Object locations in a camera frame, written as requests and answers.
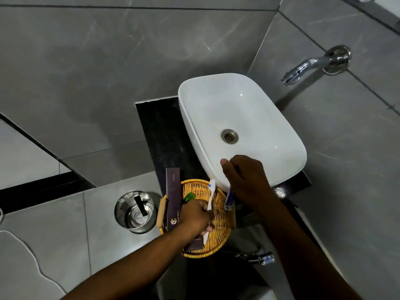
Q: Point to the round wicker basket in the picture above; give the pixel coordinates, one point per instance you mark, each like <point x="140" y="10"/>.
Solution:
<point x="221" y="224"/>

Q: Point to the black item in bin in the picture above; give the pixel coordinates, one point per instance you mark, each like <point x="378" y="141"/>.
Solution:
<point x="141" y="205"/>

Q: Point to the chrome angle valve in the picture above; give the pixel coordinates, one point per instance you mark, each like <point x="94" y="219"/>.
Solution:
<point x="259" y="257"/>

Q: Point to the long dark purple box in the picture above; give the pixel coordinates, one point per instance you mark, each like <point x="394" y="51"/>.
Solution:
<point x="173" y="196"/>

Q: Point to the white ceramic sink basin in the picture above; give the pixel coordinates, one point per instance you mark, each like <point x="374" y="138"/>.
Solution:
<point x="256" y="115"/>

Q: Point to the person's left hand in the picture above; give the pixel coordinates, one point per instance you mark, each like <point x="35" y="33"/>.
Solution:
<point x="195" y="217"/>

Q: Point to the person's left forearm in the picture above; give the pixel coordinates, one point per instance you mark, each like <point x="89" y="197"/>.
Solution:
<point x="131" y="268"/>

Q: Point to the short dark purple box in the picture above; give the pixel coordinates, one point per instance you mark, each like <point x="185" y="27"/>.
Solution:
<point x="194" y="245"/>

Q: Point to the steel waste bin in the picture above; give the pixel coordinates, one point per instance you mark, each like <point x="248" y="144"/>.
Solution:
<point x="135" y="212"/>

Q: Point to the person's left thumb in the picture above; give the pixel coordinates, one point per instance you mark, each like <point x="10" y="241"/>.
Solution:
<point x="211" y="214"/>

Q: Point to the chrome wall faucet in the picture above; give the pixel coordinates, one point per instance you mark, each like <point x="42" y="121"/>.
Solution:
<point x="312" y="63"/>

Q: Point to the green sachet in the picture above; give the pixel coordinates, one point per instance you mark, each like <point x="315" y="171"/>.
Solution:
<point x="189" y="197"/>

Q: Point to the white blue toothpaste tube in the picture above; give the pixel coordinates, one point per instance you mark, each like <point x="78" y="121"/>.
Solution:
<point x="229" y="201"/>

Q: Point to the metal sink drain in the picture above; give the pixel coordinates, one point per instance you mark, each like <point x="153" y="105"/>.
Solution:
<point x="229" y="136"/>

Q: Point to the person's right forearm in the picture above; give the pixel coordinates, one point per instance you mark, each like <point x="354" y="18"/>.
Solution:
<point x="300" y="249"/>

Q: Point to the person's right hand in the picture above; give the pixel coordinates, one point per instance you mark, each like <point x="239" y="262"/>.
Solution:
<point x="247" y="179"/>

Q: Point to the white toothbrush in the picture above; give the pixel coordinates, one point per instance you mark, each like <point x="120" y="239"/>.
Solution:
<point x="211" y="192"/>

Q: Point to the person's right thumb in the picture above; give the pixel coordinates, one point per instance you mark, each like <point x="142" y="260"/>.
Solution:
<point x="227" y="171"/>

